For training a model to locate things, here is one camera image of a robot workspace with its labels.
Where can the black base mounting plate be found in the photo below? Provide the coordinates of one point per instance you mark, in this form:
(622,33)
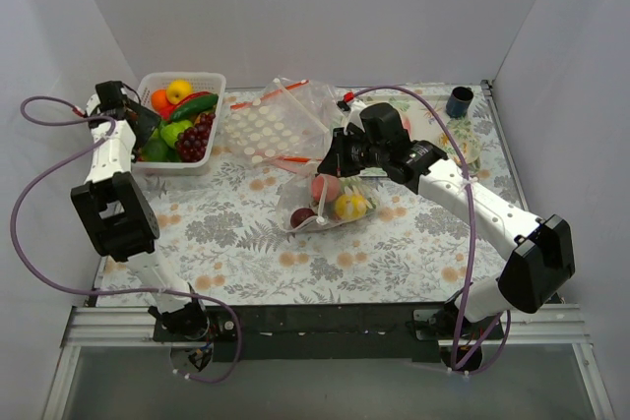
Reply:
(419,332)

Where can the dark blue cup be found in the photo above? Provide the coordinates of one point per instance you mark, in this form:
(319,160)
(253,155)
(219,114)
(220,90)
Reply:
(459,101)

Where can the green orange mango toy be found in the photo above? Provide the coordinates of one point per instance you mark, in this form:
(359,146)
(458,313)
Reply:
(155,150)

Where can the purple grape bunch toy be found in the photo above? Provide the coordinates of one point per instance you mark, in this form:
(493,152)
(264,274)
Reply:
(191,144)

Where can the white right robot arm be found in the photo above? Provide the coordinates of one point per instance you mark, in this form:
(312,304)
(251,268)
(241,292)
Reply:
(538,253)

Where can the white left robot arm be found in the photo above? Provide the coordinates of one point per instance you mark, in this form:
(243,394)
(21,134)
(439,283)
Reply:
(118,218)

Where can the pink beige round plate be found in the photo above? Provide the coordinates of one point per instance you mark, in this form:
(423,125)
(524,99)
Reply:
(406,123)

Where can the dotted zip bag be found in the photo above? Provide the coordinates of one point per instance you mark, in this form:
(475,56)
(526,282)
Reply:
(296,194)
(289,120)

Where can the small orange tangerine toy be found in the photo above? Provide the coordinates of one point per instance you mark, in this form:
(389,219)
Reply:
(159,100)

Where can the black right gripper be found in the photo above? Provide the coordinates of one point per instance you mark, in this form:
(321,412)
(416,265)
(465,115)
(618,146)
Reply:
(338,155)

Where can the yellow lemon toy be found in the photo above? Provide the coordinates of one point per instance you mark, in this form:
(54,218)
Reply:
(349,208)

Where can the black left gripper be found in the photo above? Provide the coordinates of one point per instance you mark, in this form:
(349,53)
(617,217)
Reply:
(146,121)

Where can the dark purple plum toy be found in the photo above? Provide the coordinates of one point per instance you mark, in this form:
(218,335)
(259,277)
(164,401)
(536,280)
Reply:
(299,216)

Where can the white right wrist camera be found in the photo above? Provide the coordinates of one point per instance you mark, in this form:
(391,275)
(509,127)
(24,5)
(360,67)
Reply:
(351,107)

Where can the green cucumber toy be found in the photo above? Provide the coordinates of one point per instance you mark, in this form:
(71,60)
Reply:
(194,107)

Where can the white plastic fruit basket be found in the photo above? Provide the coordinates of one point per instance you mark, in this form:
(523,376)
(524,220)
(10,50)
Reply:
(201,81)

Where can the floral tablecloth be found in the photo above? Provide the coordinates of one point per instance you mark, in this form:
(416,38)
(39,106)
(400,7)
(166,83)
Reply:
(221,233)

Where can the floral patterned bowl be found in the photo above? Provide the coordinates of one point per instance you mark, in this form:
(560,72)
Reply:
(467,142)

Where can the red chili pepper toy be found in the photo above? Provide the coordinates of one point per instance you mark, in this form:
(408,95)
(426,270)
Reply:
(166,112)

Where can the pink peach toy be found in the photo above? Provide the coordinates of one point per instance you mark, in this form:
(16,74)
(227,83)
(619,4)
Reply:
(325,188)

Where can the green lime toy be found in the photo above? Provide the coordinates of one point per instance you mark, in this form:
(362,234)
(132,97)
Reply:
(169,132)

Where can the dotted zip top bag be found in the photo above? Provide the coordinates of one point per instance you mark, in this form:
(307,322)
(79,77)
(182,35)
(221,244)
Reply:
(296,194)

